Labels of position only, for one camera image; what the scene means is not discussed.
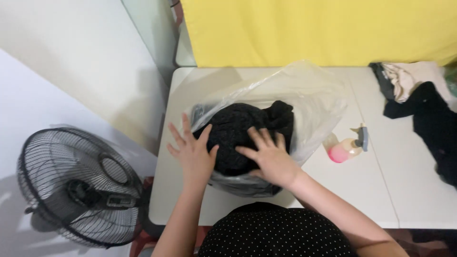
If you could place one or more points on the clear plastic bag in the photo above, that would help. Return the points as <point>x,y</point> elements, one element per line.
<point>307,103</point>

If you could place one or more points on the yellow curtain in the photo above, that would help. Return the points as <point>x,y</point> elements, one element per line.
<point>314,32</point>

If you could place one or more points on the pink spray bottle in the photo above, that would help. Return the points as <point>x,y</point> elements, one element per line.
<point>344,148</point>

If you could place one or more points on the dark grey cloth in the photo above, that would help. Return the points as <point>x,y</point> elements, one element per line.
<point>381,80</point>

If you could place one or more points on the black polka dot shirt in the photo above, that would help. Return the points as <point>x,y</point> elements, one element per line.
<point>275,232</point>

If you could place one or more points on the person's left hand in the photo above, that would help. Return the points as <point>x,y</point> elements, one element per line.
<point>192,155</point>

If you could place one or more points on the black electric fan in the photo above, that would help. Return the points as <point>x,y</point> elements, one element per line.
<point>78,187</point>

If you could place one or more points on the black clothing piece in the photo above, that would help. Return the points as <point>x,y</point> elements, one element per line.
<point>433,121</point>

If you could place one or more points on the beige cloth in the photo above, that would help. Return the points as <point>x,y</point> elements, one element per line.
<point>410,78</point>

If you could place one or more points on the person's right hand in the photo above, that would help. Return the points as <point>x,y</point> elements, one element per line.
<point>273,160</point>

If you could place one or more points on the black knitted garment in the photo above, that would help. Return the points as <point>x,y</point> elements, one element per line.
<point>235,132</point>

